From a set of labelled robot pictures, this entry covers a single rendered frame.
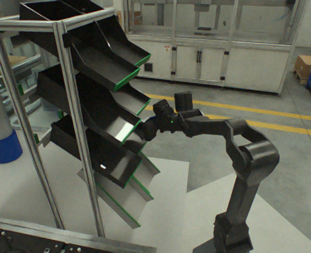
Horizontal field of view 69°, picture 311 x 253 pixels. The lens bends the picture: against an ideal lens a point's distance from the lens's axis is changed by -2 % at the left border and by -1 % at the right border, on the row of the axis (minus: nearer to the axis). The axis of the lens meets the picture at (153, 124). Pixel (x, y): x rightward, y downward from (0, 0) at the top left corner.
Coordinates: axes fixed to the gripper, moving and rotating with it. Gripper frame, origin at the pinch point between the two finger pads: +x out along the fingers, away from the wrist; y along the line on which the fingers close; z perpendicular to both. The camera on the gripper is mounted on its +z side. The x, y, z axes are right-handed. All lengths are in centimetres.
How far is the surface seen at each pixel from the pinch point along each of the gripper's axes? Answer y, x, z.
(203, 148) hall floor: -173, 54, -102
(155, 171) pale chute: -7.1, 6.9, -25.6
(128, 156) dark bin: 10.7, 3.5, -8.4
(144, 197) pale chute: 7.1, 4.0, -28.8
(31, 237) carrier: 39, 31, -28
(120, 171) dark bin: 17.5, 1.9, -10.0
